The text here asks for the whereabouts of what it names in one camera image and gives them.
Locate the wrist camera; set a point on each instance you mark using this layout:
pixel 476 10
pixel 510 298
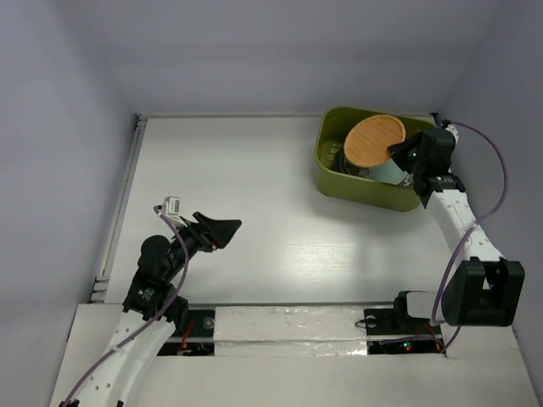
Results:
pixel 170 209
pixel 450 127

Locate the dark teal blossom plate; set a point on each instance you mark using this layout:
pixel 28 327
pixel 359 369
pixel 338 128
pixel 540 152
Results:
pixel 338 163

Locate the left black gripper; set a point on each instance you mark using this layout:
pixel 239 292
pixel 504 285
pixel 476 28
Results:
pixel 212 233

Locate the left aluminium table rail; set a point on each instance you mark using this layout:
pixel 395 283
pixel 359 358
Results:
pixel 101 280

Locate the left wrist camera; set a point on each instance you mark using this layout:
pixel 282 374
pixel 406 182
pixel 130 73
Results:
pixel 170 209

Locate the mint green flower plate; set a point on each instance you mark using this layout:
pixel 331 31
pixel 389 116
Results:
pixel 387 172

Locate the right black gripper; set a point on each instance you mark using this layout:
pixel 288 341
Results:
pixel 398 150

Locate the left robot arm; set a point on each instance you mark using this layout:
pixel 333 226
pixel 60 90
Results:
pixel 153 309

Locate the blue floral rim plate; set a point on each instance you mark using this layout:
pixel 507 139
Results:
pixel 406 180

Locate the foil covered base panel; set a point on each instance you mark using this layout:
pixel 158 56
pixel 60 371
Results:
pixel 289 331

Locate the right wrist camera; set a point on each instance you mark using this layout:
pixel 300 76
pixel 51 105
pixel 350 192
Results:
pixel 450 127

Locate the orange woven pattern plate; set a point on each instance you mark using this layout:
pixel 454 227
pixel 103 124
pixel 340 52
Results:
pixel 366 145

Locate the green plastic bin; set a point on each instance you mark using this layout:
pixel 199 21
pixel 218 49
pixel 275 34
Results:
pixel 335 126

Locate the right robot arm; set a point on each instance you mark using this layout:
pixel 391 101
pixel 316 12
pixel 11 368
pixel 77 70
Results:
pixel 480 287

